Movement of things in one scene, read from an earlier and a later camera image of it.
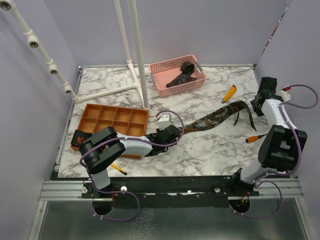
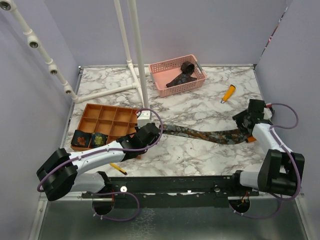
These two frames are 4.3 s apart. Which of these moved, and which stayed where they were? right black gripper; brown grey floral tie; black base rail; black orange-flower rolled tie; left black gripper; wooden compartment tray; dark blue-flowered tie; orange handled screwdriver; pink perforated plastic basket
Moved: brown grey floral tie; right black gripper; left black gripper
Stayed: pink perforated plastic basket; wooden compartment tray; dark blue-flowered tie; black orange-flower rolled tie; orange handled screwdriver; black base rail
